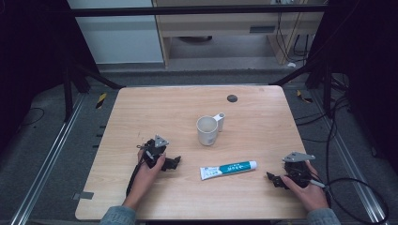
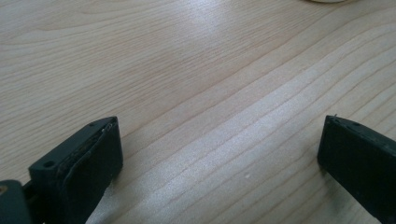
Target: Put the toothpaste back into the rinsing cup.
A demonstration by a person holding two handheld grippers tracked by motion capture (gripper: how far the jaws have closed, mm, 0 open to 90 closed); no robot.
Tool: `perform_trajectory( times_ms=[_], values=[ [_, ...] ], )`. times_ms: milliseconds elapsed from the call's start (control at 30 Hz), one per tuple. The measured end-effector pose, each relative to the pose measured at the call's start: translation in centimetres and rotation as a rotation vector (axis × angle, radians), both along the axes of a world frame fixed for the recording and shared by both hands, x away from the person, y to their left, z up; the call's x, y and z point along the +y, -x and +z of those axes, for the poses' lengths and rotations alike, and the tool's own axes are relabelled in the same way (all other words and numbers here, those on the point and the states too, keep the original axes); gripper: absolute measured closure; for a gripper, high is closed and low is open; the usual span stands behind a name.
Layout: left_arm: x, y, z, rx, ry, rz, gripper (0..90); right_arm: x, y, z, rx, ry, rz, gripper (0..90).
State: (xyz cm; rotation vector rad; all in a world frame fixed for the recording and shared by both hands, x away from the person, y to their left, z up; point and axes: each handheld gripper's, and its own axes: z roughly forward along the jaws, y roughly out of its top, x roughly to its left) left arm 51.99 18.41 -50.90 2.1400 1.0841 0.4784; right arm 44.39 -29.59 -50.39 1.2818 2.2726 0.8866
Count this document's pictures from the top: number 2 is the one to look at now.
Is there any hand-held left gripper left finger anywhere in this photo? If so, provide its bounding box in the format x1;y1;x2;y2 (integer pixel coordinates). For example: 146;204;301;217
28;116;124;224

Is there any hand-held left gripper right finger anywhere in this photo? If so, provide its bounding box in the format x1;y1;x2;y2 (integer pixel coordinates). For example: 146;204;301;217
317;115;396;224

